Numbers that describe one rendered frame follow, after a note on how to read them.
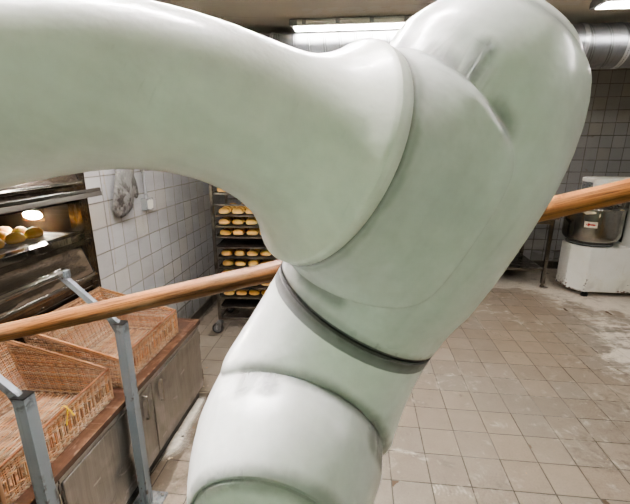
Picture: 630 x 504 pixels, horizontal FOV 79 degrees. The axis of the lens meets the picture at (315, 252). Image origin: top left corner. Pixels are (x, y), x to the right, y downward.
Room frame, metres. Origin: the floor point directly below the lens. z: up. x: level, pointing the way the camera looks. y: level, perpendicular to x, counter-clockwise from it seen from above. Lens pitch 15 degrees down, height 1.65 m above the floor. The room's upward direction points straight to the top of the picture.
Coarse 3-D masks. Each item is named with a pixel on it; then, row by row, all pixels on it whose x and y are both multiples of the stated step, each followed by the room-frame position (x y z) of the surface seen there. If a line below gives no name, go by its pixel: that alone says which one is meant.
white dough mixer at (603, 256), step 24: (576, 216) 4.20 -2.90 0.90; (600, 216) 4.04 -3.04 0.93; (624, 216) 4.07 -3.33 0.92; (576, 240) 4.19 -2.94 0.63; (600, 240) 4.03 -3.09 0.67; (624, 240) 4.16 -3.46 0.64; (576, 264) 4.15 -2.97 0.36; (600, 264) 4.05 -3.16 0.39; (624, 264) 4.02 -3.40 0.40; (576, 288) 4.12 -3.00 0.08; (600, 288) 4.04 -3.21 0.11; (624, 288) 4.02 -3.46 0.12
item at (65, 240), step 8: (48, 240) 1.93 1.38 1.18; (56, 240) 1.93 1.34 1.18; (64, 240) 1.97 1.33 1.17; (72, 240) 2.02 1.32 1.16; (80, 240) 2.08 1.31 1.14; (24, 248) 1.77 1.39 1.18; (32, 248) 1.77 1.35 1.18; (40, 248) 1.81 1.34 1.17; (48, 248) 1.86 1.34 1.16; (56, 248) 1.91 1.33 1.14; (0, 256) 1.63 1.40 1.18; (8, 256) 1.64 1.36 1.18; (16, 256) 1.67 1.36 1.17; (24, 256) 1.71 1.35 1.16; (32, 256) 1.76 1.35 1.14; (0, 264) 1.59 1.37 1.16; (8, 264) 1.63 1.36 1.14
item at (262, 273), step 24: (576, 192) 0.50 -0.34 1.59; (600, 192) 0.49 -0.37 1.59; (624, 192) 0.49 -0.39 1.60; (552, 216) 0.50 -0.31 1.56; (264, 264) 0.54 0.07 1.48; (168, 288) 0.55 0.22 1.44; (192, 288) 0.54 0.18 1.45; (216, 288) 0.54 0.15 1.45; (240, 288) 0.54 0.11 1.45; (72, 312) 0.56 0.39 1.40; (96, 312) 0.56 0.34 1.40; (120, 312) 0.55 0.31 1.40; (0, 336) 0.57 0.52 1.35; (24, 336) 0.57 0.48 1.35
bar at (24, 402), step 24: (24, 288) 1.27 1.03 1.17; (72, 288) 1.45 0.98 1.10; (120, 336) 1.42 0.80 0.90; (120, 360) 1.42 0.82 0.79; (0, 384) 0.96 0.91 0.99; (24, 408) 0.94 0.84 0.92; (24, 432) 0.95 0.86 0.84; (48, 456) 0.98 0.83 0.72; (144, 456) 1.44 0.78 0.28; (48, 480) 0.96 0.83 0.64; (144, 480) 1.42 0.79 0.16
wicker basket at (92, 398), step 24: (0, 360) 1.44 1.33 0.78; (24, 360) 1.49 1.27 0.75; (72, 360) 1.46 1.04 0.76; (24, 384) 1.48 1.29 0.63; (48, 384) 1.48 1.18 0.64; (72, 384) 1.47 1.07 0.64; (96, 384) 1.37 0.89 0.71; (0, 408) 1.35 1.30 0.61; (48, 408) 1.38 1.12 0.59; (72, 408) 1.23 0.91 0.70; (96, 408) 1.35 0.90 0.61; (0, 432) 1.24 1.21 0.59; (48, 432) 1.11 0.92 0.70; (72, 432) 1.20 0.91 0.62; (0, 456) 1.12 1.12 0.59; (24, 456) 1.01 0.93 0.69; (0, 480) 0.92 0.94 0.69; (24, 480) 0.99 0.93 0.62
